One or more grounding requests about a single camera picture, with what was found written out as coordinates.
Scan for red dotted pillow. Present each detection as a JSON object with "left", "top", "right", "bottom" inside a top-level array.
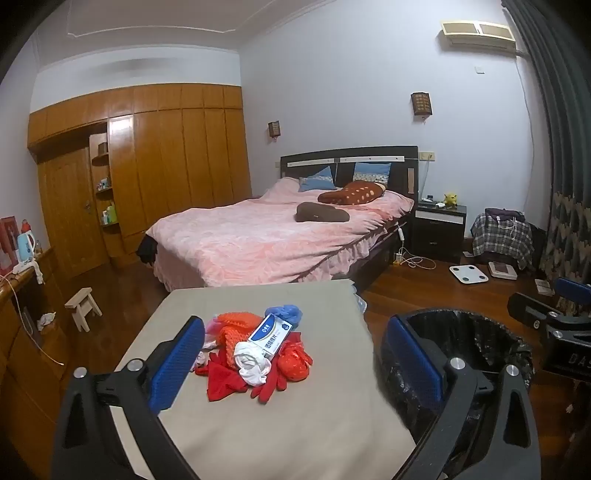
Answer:
[{"left": 318, "top": 181, "right": 387, "bottom": 205}]

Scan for blue plastic bag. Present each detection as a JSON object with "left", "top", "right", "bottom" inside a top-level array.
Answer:
[{"left": 264, "top": 305, "right": 303, "bottom": 329}]

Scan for red glove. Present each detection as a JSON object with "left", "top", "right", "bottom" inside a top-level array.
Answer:
[{"left": 250, "top": 369, "right": 289, "bottom": 403}]

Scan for wooden sideboard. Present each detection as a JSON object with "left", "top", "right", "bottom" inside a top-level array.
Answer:
[{"left": 0, "top": 249, "right": 75, "bottom": 462}]

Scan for patterned blue pillow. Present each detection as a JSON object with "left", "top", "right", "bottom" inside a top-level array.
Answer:
[{"left": 353, "top": 161, "right": 392, "bottom": 184}]

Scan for grey patterned curtain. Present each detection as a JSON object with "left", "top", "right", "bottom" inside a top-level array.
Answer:
[{"left": 501, "top": 0, "right": 591, "bottom": 319}]

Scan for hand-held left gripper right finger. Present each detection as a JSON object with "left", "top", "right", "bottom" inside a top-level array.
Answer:
[{"left": 387, "top": 314, "right": 542, "bottom": 480}]

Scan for brown pillow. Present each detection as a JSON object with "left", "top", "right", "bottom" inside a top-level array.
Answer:
[{"left": 296, "top": 202, "right": 350, "bottom": 224}]

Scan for white floor cables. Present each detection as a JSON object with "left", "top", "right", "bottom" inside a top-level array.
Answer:
[{"left": 392, "top": 247, "right": 437, "bottom": 269}]

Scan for wall air conditioner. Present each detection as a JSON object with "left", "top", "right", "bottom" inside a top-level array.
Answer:
[{"left": 440, "top": 19, "right": 517, "bottom": 51}]

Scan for wooden wardrobe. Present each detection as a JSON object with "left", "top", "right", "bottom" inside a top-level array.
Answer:
[{"left": 27, "top": 84, "right": 252, "bottom": 278}]

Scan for light blue kettle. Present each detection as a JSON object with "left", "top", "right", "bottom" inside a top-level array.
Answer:
[{"left": 17, "top": 232, "right": 38, "bottom": 264}]

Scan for dark nightstand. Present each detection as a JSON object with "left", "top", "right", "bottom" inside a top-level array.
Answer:
[{"left": 412, "top": 203, "right": 468, "bottom": 265}]

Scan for pink bedspread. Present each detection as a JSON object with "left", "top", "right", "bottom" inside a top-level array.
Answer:
[{"left": 147, "top": 176, "right": 415, "bottom": 291}]

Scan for small wooden stool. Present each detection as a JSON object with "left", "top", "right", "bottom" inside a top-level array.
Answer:
[{"left": 65, "top": 287, "right": 103, "bottom": 332}]

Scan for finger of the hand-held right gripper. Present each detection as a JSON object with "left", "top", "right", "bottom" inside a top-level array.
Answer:
[
  {"left": 508, "top": 292, "right": 566, "bottom": 330},
  {"left": 554, "top": 277, "right": 591, "bottom": 319}
]

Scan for black cloth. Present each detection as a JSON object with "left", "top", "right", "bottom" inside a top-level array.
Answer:
[{"left": 137, "top": 233, "right": 158, "bottom": 267}]

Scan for orange foam net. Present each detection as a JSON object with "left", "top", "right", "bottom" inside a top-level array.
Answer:
[{"left": 213, "top": 312, "right": 266, "bottom": 370}]

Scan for bin with black liner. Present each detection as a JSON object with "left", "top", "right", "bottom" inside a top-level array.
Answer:
[{"left": 376, "top": 308, "right": 536, "bottom": 480}]

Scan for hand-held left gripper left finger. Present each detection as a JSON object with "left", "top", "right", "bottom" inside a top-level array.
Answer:
[{"left": 50, "top": 315, "right": 206, "bottom": 480}]

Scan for scale with brown centre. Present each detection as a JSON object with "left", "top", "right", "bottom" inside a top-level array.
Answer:
[{"left": 488, "top": 261, "right": 519, "bottom": 280}]

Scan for white bathroom scale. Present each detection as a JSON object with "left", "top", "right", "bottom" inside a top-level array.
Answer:
[{"left": 450, "top": 264, "right": 489, "bottom": 283}]

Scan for pile of red orange clothes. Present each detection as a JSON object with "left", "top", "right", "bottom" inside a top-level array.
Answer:
[{"left": 195, "top": 357, "right": 252, "bottom": 401}]

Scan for red photo frame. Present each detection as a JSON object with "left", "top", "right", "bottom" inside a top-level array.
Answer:
[{"left": 0, "top": 216, "right": 21, "bottom": 273}]

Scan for large wall lamp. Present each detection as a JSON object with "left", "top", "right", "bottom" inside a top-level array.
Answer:
[{"left": 411, "top": 91, "right": 433, "bottom": 120}]

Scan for plaid cloth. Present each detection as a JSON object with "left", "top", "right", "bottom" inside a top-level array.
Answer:
[{"left": 471, "top": 210, "right": 535, "bottom": 271}]

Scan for dark wooden bed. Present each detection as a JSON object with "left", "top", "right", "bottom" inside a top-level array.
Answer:
[{"left": 139, "top": 146, "right": 420, "bottom": 292}]

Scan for white and blue box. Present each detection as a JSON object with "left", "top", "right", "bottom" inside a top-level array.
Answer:
[{"left": 248, "top": 315, "right": 296, "bottom": 361}]

